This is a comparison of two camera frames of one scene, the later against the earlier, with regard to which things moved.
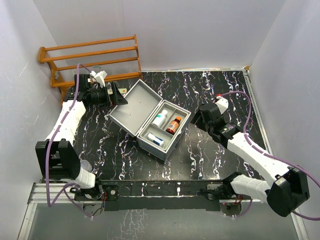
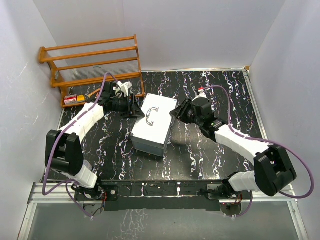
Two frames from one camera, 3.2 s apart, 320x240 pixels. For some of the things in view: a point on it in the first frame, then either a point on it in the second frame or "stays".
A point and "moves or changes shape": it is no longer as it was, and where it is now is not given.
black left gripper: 116,99 -> 134,110
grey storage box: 158,123 moves or changes shape
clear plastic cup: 86,165 stays
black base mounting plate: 156,195 stays
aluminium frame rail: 65,193 stays
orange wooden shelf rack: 111,59 stays
